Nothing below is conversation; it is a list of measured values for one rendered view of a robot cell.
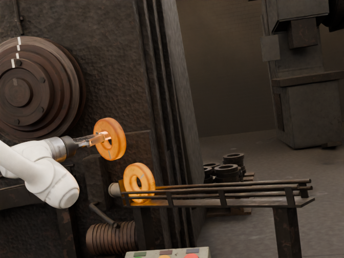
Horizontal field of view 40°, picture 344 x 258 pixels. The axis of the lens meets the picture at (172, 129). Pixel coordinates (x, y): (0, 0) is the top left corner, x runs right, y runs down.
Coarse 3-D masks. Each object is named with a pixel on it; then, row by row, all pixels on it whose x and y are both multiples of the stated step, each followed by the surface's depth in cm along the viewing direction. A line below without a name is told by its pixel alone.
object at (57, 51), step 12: (24, 36) 202; (0, 48) 205; (48, 48) 200; (60, 60) 200; (72, 60) 206; (72, 72) 200; (72, 84) 201; (72, 96) 201; (72, 108) 202; (72, 120) 203; (0, 132) 210; (60, 132) 204
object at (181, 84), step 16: (176, 16) 300; (176, 32) 294; (176, 48) 287; (176, 64) 281; (176, 80) 279; (176, 96) 280; (192, 112) 321; (192, 128) 313; (192, 144) 306; (192, 160) 299; (192, 176) 298; (192, 208) 304; (208, 208) 375
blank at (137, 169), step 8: (128, 168) 183; (136, 168) 180; (144, 168) 178; (128, 176) 184; (136, 176) 185; (144, 176) 177; (152, 176) 178; (128, 184) 185; (136, 184) 186; (144, 184) 178; (152, 184) 177; (136, 200) 183; (144, 200) 180
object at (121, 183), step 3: (120, 180) 187; (120, 183) 187; (123, 183) 188; (120, 186) 186; (123, 186) 187; (120, 189) 186; (123, 189) 187; (120, 192) 186; (123, 195) 187; (123, 201) 187; (132, 201) 189; (123, 204) 186
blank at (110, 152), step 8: (104, 120) 170; (112, 120) 170; (96, 128) 175; (104, 128) 171; (112, 128) 168; (120, 128) 169; (112, 136) 169; (120, 136) 168; (96, 144) 178; (104, 144) 175; (112, 144) 170; (120, 144) 168; (104, 152) 175; (112, 152) 171; (120, 152) 169; (112, 160) 173
